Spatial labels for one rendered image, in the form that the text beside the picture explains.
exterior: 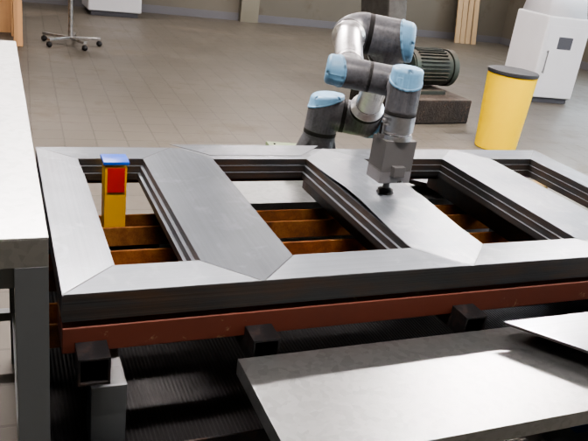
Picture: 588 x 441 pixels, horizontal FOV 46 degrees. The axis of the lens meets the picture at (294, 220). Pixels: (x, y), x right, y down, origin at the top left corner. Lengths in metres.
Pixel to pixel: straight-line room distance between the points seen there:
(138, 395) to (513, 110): 4.74
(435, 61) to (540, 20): 2.20
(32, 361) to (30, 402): 0.06
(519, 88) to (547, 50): 2.66
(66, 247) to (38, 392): 0.36
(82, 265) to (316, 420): 0.47
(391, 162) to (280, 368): 0.65
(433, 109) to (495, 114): 0.77
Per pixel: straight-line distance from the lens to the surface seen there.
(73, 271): 1.20
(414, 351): 1.31
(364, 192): 1.67
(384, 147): 1.61
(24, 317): 0.94
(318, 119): 2.37
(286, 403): 1.11
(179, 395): 1.44
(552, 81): 8.53
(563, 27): 8.43
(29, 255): 0.90
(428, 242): 1.48
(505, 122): 5.81
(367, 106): 2.30
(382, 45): 2.05
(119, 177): 1.67
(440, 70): 6.58
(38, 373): 0.99
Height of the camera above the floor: 1.43
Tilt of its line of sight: 22 degrees down
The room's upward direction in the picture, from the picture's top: 8 degrees clockwise
